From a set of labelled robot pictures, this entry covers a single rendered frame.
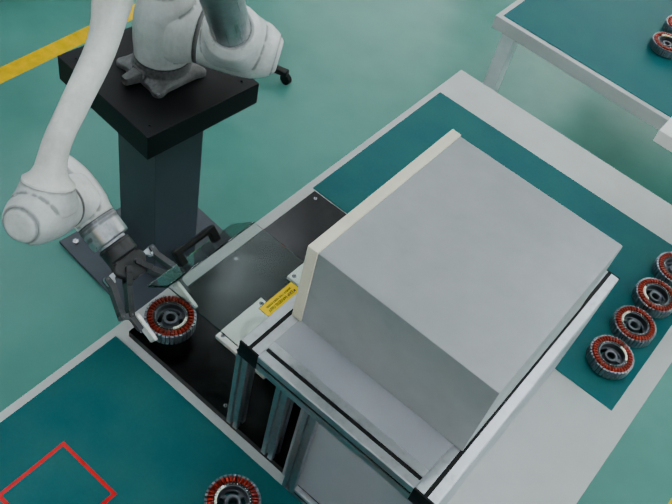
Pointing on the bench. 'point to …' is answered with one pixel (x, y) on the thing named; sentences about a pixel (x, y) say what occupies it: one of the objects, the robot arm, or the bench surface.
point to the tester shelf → (384, 401)
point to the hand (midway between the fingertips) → (169, 317)
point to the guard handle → (194, 244)
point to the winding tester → (451, 283)
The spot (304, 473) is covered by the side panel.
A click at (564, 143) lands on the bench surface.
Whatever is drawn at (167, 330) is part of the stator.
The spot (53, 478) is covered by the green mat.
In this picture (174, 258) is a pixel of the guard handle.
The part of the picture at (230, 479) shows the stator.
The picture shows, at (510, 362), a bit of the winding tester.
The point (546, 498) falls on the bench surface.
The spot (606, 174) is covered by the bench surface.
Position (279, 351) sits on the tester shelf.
